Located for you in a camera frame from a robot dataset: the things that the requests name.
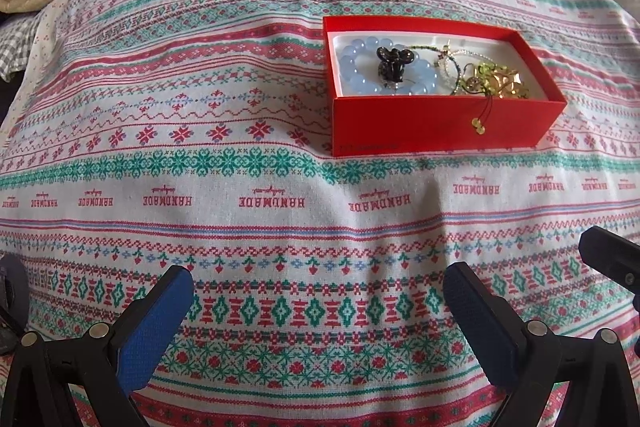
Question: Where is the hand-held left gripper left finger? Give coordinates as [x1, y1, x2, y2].
[0, 265, 196, 427]

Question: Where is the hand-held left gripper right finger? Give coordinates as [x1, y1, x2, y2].
[444, 261, 640, 427]

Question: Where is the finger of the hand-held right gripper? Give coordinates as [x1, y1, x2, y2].
[578, 226, 640, 299]

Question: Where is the gold green stone ring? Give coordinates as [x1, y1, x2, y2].
[487, 66, 532, 100]

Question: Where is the red cardboard box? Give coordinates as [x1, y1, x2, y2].
[322, 15, 569, 158]

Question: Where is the green bead black cord bracelet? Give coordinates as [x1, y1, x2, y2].
[461, 61, 501, 134]

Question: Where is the thin charm bracelet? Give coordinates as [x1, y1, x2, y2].
[433, 41, 463, 68]

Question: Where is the black hair clip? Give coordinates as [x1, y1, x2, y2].
[375, 47, 417, 86]

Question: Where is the light blue beaded bracelet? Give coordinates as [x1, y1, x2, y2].
[340, 36, 440, 96]

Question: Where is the patterned woven tablecloth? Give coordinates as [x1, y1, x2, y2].
[0, 0, 640, 427]

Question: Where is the grey checked cloth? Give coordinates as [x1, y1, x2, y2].
[0, 14, 50, 82]

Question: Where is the dark green beaded bracelet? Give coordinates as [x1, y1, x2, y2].
[409, 43, 468, 96]

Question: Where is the clear beaded bracelet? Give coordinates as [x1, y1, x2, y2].
[452, 47, 503, 60]

